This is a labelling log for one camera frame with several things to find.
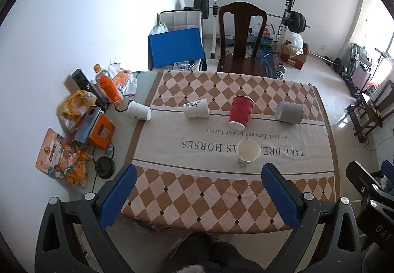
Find blue hose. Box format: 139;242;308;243
246;42;279;68

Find red cardboard box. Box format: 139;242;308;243
280;41;309;70

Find white barbell rack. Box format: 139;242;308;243
209;0;295;61

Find clear plastic tray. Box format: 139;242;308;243
173;61;198;72

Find person's legs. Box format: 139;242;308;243
163;231;311;273

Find red ribbed paper cup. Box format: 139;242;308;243
228;95;255;126

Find dark wooden chair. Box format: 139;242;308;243
216;1;269;77

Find barbell with black plates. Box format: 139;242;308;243
184;0;311;34

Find grey ribbed cup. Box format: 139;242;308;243
275;101;304;124

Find black cylinder speaker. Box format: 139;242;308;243
72;69;110;111

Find white cup small print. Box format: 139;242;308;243
236;138;261;167

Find red and white plastic bag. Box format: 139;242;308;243
252;21;275;43

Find checked tablecloth with lettering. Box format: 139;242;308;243
121;70;336;235

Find black stool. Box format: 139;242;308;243
346;93;389;143

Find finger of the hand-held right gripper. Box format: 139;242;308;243
346;161;384;200

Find black round lid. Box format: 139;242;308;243
95;157;116;180

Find yellow plastic bag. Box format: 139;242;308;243
58;90;98;133

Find barbell on floor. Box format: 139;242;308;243
308;51;350;74

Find plain white paper cup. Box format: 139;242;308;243
127;101;152;121

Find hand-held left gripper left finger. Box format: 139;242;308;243
35;164;137;273

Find grey phone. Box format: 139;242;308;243
74;107;103;144

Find grey folded exercise machine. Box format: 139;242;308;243
349;42;375;90

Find orange box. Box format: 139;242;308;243
89;113;116;149

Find colourful snack packet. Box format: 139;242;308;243
35;128;93;187

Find orange drink bottle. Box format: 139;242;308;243
93;64;124;107

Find orange and white snack wrappers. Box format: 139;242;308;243
108;63;139;97

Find white cup black brush print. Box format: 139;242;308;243
183;98;210;119

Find blue board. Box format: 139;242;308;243
148;27;206;69

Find white padded chair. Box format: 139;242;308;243
158;10;205;34

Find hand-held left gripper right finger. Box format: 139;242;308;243
261;163;362;273

